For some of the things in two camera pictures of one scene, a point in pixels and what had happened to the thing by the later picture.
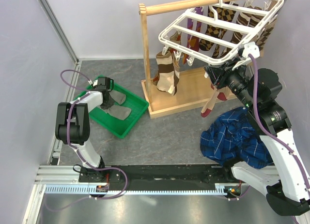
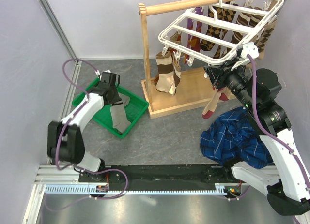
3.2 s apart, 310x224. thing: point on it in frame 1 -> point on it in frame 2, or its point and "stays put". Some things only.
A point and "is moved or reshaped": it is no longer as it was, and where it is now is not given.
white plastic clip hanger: [225, 26] stays put
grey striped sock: [121, 112] -> [125, 99]
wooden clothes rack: [195, 87] stays put
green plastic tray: [115, 125] stays put
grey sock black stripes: [118, 97] is moved or reshaped
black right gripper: [216, 73] stays put
